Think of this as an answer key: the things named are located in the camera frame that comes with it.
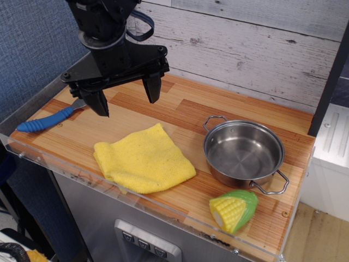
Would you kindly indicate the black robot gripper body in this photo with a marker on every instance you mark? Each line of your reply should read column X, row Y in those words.
column 116, row 65

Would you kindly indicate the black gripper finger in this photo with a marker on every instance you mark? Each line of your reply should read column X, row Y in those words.
column 96, row 100
column 152, row 85

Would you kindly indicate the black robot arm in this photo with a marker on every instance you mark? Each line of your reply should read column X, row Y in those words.
column 112, row 31

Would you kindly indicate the yellow folded cloth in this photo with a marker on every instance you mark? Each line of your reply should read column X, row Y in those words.
column 144, row 162

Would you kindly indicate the clear acrylic edge guard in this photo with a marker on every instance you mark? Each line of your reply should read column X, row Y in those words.
column 179, row 215

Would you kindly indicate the stainless steel pot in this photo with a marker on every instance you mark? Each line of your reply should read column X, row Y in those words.
column 244, row 154

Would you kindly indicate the grey control panel with buttons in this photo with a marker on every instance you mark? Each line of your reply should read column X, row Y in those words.
column 137, row 243

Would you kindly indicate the plastic toy corn cob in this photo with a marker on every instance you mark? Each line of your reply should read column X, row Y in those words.
column 234, row 209

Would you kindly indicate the yellow object at corner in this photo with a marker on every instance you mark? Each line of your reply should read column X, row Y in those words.
column 35, row 256

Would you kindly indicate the white ridged appliance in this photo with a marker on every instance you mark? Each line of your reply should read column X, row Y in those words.
column 326, row 183

